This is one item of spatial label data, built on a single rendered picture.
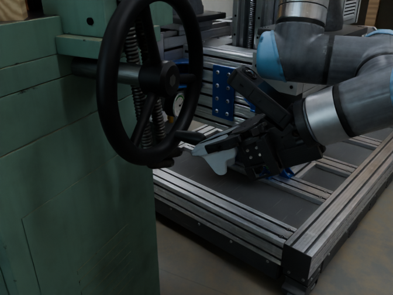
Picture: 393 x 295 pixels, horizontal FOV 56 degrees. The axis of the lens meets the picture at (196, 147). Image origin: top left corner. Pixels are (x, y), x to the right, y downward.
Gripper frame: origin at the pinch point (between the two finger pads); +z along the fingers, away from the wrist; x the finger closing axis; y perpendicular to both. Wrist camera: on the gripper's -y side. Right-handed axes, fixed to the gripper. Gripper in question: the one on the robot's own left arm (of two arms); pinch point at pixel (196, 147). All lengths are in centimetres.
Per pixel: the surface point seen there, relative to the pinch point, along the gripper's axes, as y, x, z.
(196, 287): 52, 31, 48
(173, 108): -6.1, 22.4, 16.5
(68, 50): -23.8, -5.1, 10.8
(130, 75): -15.6, -2.6, 3.6
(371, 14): 7, 265, -9
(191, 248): 47, 48, 56
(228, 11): -53, 327, 116
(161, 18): -26.4, 28.5, 12.2
